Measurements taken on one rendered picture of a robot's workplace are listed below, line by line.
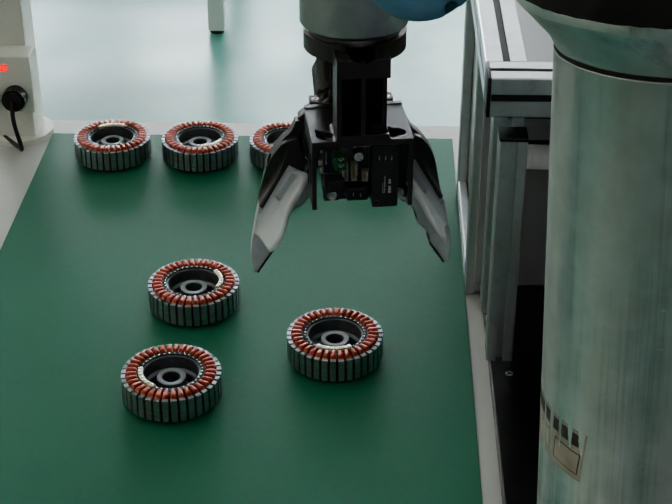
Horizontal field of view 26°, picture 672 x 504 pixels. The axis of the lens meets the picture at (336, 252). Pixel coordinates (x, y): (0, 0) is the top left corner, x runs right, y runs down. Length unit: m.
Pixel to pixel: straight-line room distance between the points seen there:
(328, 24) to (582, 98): 0.47
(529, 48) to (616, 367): 1.08
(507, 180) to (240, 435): 0.40
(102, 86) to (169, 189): 2.20
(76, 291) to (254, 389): 0.31
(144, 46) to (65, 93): 0.39
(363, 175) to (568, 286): 0.49
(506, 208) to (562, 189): 1.05
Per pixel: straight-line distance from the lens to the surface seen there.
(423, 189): 1.08
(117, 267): 1.91
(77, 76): 4.35
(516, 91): 1.53
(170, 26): 4.67
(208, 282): 1.83
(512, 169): 1.57
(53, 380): 1.71
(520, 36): 1.63
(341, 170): 1.02
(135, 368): 1.65
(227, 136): 2.14
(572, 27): 0.49
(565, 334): 0.56
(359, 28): 0.97
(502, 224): 1.59
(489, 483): 1.54
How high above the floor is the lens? 1.73
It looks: 31 degrees down
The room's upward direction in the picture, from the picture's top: straight up
